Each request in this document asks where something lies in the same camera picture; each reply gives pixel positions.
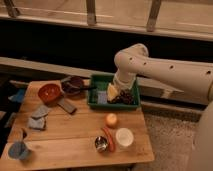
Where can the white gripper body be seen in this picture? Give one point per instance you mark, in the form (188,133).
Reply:
(124,80)

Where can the grey rectangular eraser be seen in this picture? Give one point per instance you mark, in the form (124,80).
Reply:
(67,106)

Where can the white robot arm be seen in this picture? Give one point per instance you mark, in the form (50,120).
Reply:
(191,77)

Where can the white paper cup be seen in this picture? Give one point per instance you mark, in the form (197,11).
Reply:
(124,137)

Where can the small metal cup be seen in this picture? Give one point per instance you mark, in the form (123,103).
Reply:
(101,143)

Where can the blue plastic cup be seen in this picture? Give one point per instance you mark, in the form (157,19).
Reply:
(18,150)

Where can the dark grapes bunch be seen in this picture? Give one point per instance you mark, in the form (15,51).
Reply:
(125,97)

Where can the yellow banana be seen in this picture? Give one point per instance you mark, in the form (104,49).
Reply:
(112,92)

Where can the light blue sponge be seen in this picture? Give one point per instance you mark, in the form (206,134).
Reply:
(102,97)

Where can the green plastic tray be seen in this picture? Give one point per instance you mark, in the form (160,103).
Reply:
(102,82)

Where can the orange fruit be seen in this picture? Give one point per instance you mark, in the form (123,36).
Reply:
(111,120)

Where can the dark purple bowl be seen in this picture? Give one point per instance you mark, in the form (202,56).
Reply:
(72,84)

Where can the black spoon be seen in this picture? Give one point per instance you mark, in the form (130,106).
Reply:
(83,88)

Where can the orange carrot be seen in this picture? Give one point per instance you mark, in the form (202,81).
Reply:
(110,139)

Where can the orange red bowl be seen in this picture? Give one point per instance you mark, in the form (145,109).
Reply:
(49,93)

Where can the wooden table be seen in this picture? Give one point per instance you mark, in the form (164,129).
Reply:
(68,140)

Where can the upper grey blue cloth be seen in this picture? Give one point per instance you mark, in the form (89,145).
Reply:
(41,111)

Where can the grey blue cloth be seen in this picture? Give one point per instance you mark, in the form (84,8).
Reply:
(41,111)
(37,124)

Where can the lower grey blue cloth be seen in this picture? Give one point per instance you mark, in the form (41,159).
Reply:
(37,124)

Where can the blue cloth beside table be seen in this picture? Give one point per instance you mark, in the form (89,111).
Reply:
(18,97)

